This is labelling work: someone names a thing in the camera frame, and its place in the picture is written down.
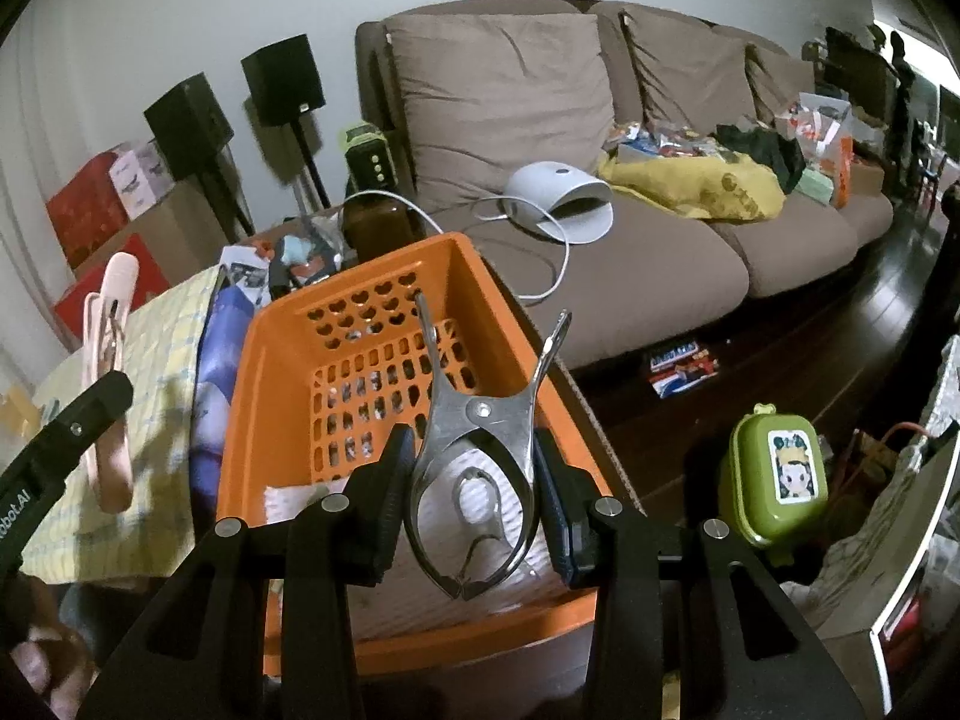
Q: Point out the printed paper leaflet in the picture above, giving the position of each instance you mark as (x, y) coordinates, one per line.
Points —
(244, 268)

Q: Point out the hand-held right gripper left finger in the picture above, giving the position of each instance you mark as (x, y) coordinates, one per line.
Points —
(394, 480)

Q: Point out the brown cardboard box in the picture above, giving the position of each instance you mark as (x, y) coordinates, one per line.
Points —
(187, 232)

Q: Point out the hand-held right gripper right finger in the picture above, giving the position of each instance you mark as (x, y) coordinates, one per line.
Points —
(555, 510)

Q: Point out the mint green box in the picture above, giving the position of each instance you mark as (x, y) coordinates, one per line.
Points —
(817, 186)

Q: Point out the orange plastic basket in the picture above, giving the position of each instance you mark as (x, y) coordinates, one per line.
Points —
(277, 360)

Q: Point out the black cloth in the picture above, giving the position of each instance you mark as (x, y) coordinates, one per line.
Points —
(765, 154)

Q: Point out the pink hair clip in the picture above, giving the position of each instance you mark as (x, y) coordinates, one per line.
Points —
(112, 465)

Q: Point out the yellow cloth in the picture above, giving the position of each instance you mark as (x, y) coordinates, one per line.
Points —
(690, 187)

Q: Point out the medium brown sofa cushion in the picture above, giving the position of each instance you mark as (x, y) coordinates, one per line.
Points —
(690, 67)

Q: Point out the red patterned gift box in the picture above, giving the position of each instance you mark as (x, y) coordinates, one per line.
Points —
(86, 210)

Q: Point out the black speaker stand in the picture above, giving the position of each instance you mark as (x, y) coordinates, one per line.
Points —
(307, 165)
(225, 202)

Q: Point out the large brown sofa cushion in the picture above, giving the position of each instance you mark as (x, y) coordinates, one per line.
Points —
(502, 105)

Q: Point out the black speaker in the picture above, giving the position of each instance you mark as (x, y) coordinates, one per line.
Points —
(187, 127)
(283, 79)

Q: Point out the green lunch box with sticker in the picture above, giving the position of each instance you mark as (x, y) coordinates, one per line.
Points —
(750, 480)

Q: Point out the small brown sofa cushion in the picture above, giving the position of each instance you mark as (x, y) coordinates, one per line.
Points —
(780, 82)

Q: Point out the purple bag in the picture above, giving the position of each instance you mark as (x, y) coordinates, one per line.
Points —
(217, 405)

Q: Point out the white orange paper bag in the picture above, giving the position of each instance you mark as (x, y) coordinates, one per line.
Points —
(821, 135)

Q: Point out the person's left hand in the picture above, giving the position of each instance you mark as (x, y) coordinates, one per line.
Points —
(52, 667)

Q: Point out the dark wooden cabinet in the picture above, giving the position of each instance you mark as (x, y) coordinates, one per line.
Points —
(862, 75)

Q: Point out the white dome nail lamp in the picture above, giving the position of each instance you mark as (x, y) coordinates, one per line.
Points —
(555, 195)

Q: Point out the red box with oval label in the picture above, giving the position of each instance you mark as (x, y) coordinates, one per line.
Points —
(146, 277)

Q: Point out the white pink small box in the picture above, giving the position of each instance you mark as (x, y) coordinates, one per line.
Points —
(142, 180)

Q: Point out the yellow checked tablecloth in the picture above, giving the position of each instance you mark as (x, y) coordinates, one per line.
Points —
(165, 390)

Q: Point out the white foam net sheet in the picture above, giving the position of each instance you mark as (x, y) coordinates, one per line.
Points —
(300, 499)

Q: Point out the pile of snack packets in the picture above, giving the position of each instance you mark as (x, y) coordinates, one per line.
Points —
(660, 141)

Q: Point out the green black power station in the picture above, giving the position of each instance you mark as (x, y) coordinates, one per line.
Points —
(367, 157)

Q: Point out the brown sofa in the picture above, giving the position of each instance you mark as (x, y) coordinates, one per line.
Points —
(660, 270)

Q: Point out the brown candy box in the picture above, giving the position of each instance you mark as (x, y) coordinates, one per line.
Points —
(684, 371)

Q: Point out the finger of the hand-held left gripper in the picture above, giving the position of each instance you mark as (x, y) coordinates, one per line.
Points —
(86, 420)

